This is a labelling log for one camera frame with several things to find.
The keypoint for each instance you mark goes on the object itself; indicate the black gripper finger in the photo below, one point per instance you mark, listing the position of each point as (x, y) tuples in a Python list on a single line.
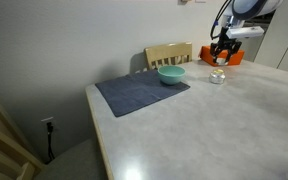
[(214, 54), (231, 52)]

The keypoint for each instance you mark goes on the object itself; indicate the silver candle jar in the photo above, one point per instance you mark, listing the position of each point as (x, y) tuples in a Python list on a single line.
[(217, 76)]

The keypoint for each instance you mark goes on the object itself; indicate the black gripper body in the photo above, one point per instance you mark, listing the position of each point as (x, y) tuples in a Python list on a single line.
[(224, 43)]

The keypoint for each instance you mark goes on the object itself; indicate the dark blue placemat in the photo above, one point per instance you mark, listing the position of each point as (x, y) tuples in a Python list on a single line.
[(134, 91)]

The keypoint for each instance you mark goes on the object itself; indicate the white wall outlet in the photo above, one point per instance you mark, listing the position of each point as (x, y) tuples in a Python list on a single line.
[(48, 122)]

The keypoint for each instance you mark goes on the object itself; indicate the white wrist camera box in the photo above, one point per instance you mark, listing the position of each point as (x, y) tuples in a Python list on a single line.
[(244, 32)]

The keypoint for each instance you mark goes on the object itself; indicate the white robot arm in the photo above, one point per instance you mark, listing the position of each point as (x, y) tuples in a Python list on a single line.
[(228, 26)]

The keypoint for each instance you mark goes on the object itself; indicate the orange cardboard box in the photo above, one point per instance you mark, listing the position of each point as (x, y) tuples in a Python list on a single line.
[(206, 56)]

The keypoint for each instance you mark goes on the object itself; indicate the mint green bowl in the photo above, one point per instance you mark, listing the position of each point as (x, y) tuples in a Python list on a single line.
[(171, 74)]

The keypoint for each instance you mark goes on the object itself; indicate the wooden chair at table end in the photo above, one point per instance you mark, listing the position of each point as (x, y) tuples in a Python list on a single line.
[(18, 161)]

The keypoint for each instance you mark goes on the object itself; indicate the round silver lid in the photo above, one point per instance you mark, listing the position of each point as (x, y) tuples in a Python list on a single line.
[(221, 61)]

